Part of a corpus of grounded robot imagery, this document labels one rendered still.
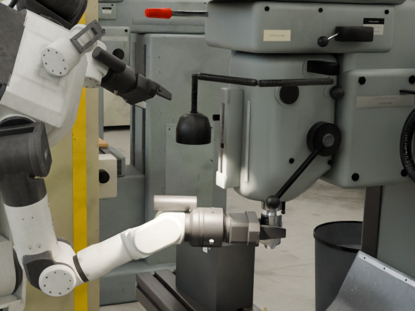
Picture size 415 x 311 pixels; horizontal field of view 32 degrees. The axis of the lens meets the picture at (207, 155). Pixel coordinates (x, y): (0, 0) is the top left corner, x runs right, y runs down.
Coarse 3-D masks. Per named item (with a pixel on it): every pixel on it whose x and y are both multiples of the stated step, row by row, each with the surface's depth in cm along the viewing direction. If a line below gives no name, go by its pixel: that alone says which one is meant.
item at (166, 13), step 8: (152, 8) 150; (160, 8) 150; (168, 8) 151; (152, 16) 149; (160, 16) 150; (168, 16) 151; (176, 16) 152; (184, 16) 153; (192, 16) 154; (200, 16) 154
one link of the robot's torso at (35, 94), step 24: (0, 24) 151; (24, 24) 154; (48, 24) 158; (0, 48) 148; (24, 48) 152; (0, 72) 146; (24, 72) 150; (48, 72) 153; (72, 72) 157; (0, 96) 146; (24, 96) 147; (48, 96) 151; (72, 96) 156; (0, 120) 149; (24, 120) 148; (48, 120) 151; (72, 120) 156
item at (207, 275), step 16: (176, 256) 204; (192, 256) 196; (208, 256) 189; (224, 256) 186; (240, 256) 189; (176, 272) 205; (192, 272) 197; (208, 272) 189; (224, 272) 187; (240, 272) 190; (192, 288) 197; (208, 288) 190; (224, 288) 188; (240, 288) 191; (208, 304) 191; (224, 304) 189; (240, 304) 192
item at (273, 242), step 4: (264, 220) 159; (268, 220) 158; (272, 220) 158; (276, 220) 158; (280, 220) 159; (264, 224) 159; (268, 224) 158; (272, 224) 158; (276, 224) 158; (280, 224) 159; (260, 240) 161; (264, 240) 159; (268, 240) 159; (272, 240) 159; (276, 240) 159; (280, 240) 161; (264, 244) 160; (268, 244) 159; (272, 244) 159; (276, 244) 159
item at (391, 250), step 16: (368, 192) 188; (384, 192) 182; (400, 192) 177; (368, 208) 188; (384, 208) 183; (400, 208) 177; (368, 224) 188; (384, 224) 183; (400, 224) 177; (368, 240) 189; (384, 240) 183; (400, 240) 178; (384, 256) 184; (400, 256) 178
